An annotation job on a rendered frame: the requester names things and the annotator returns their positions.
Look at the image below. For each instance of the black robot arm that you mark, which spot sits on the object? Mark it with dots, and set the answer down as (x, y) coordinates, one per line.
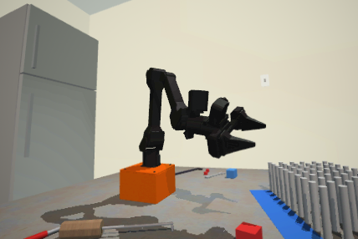
(181, 116)

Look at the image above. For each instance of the blue cube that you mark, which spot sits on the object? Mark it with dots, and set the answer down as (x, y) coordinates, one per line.
(231, 173)

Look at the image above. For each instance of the blue flat strip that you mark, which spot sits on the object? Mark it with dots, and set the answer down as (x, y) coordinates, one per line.
(290, 225)

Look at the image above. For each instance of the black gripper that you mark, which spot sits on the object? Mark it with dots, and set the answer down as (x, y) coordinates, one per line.
(219, 140)

